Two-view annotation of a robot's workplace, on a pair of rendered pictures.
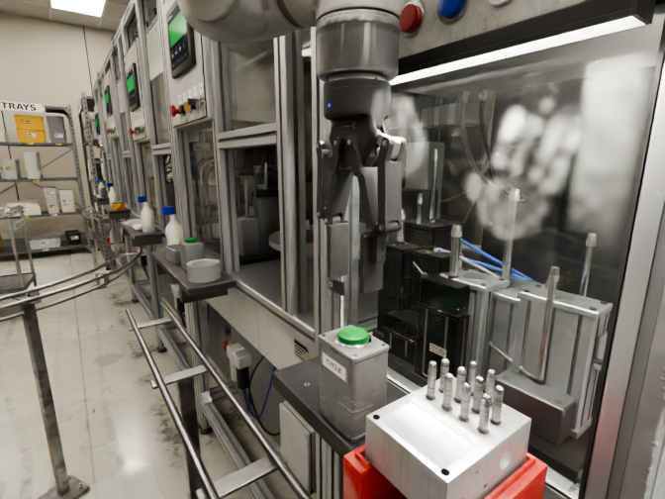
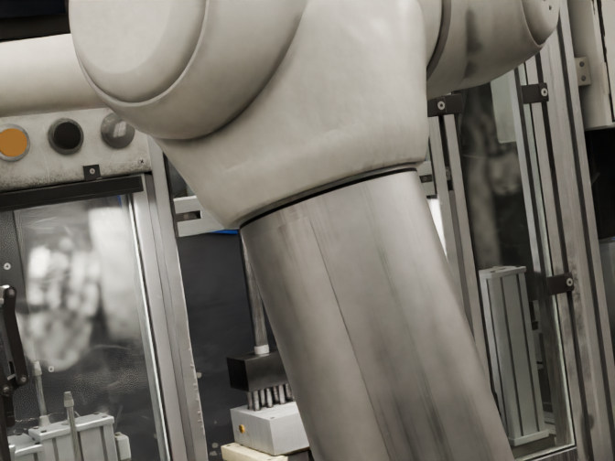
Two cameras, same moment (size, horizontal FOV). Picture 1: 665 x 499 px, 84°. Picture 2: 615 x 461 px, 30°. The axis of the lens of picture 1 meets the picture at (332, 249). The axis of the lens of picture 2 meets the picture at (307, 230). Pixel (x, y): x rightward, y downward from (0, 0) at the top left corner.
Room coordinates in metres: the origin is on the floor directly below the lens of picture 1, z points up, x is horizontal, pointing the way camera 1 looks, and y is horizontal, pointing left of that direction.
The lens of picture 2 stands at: (-0.05, 1.02, 1.35)
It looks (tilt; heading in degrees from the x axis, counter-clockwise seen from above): 3 degrees down; 277
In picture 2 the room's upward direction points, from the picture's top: 8 degrees counter-clockwise
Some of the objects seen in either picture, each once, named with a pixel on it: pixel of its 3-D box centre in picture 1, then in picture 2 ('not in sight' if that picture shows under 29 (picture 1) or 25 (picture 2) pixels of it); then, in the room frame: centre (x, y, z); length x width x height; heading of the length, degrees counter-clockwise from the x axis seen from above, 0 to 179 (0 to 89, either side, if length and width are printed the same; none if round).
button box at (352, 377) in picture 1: (357, 375); not in sight; (0.45, -0.03, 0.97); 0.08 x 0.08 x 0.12; 35
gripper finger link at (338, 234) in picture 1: (337, 250); not in sight; (0.47, -0.01, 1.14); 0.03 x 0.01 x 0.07; 125
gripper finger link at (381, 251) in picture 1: (383, 243); (14, 399); (0.40, -0.06, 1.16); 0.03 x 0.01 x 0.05; 35
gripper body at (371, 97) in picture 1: (355, 126); not in sight; (0.44, -0.03, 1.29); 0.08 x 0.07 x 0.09; 35
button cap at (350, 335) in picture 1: (352, 339); not in sight; (0.44, -0.03, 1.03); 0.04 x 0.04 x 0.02
